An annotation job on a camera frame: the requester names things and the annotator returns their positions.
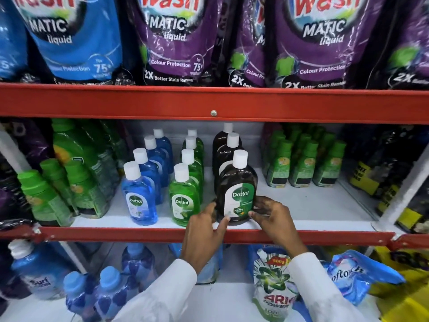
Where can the blue fabric softener pouch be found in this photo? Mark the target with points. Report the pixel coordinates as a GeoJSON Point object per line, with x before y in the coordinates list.
{"type": "Point", "coordinates": [358, 274]}

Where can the person's left forearm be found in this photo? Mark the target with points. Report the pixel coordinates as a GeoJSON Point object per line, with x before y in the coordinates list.
{"type": "Point", "coordinates": [161, 295]}

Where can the group of large green cleaner bottles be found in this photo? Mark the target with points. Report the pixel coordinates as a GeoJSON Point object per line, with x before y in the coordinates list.
{"type": "Point", "coordinates": [83, 177]}

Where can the person's right forearm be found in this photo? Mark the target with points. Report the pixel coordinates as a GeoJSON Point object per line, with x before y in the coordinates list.
{"type": "Point", "coordinates": [318, 291]}

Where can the person's right hand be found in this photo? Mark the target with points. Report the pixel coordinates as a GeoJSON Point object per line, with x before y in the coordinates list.
{"type": "Point", "coordinates": [280, 228]}

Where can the purple liquid detergent pouch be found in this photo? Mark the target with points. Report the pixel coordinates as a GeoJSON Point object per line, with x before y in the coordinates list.
{"type": "Point", "coordinates": [248, 53]}
{"type": "Point", "coordinates": [409, 53]}
{"type": "Point", "coordinates": [321, 46]}
{"type": "Point", "coordinates": [174, 43]}

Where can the row of black yellow pouches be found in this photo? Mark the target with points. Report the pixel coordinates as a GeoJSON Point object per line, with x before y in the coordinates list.
{"type": "Point", "coordinates": [392, 177]}

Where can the person's right thumb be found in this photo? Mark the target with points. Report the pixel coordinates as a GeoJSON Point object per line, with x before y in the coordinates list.
{"type": "Point", "coordinates": [257, 219]}

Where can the group of small green cleaner bottles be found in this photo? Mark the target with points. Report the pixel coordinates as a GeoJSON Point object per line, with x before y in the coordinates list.
{"type": "Point", "coordinates": [301, 160]}

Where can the dark purple pouches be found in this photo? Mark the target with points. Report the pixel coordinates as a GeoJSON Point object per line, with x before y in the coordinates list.
{"type": "Point", "coordinates": [20, 147]}

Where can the white shelf upright post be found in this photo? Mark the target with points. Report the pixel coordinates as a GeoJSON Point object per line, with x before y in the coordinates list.
{"type": "Point", "coordinates": [13, 154]}
{"type": "Point", "coordinates": [407, 187]}

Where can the blue detergent bottle white cap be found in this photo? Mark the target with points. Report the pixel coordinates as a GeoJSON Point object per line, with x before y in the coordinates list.
{"type": "Point", "coordinates": [38, 271]}

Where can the white shelf board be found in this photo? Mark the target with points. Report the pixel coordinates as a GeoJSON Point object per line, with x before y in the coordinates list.
{"type": "Point", "coordinates": [308, 204]}

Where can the blue antiseptic bottle white cap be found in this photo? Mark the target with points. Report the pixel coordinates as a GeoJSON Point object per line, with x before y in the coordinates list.
{"type": "Point", "coordinates": [139, 197]}
{"type": "Point", "coordinates": [165, 144]}
{"type": "Point", "coordinates": [150, 174]}
{"type": "Point", "coordinates": [160, 159]}

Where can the brown antiseptic bottle white cap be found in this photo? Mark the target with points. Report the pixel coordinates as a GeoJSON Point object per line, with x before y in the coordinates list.
{"type": "Point", "coordinates": [225, 157]}
{"type": "Point", "coordinates": [219, 139]}
{"type": "Point", "coordinates": [236, 184]}

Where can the red metal shelf rail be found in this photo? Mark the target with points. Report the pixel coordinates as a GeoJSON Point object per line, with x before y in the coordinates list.
{"type": "Point", "coordinates": [167, 102]}
{"type": "Point", "coordinates": [134, 234]}

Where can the person's left thumb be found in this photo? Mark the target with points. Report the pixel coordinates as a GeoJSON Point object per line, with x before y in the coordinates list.
{"type": "Point", "coordinates": [224, 226]}

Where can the blue liquid detergent pouch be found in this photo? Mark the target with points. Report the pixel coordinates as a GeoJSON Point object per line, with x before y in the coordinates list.
{"type": "Point", "coordinates": [77, 40]}
{"type": "Point", "coordinates": [11, 46]}

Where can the green antiseptic bottle white cap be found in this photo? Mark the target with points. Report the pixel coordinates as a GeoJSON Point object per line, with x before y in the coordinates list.
{"type": "Point", "coordinates": [199, 140]}
{"type": "Point", "coordinates": [183, 197]}
{"type": "Point", "coordinates": [196, 170]}
{"type": "Point", "coordinates": [198, 152]}

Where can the person's left hand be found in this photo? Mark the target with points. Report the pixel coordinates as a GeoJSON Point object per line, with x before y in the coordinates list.
{"type": "Point", "coordinates": [197, 238]}

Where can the white green detergent pouch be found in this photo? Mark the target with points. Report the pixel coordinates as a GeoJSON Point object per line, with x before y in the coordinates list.
{"type": "Point", "coordinates": [273, 285]}

